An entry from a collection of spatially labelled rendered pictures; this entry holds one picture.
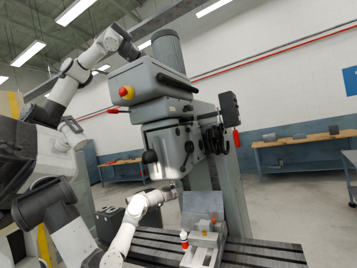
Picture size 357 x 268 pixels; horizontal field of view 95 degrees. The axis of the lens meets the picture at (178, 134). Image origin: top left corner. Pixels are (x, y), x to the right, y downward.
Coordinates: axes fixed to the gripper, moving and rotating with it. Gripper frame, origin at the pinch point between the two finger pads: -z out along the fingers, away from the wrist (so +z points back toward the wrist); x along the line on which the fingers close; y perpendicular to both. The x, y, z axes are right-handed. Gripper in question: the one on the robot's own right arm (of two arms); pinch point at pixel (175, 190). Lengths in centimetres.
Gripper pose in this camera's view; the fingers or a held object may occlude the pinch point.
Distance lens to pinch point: 97.6
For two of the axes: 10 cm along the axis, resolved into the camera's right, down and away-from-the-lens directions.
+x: -6.1, 1.1, 7.9
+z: -7.7, 1.5, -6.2
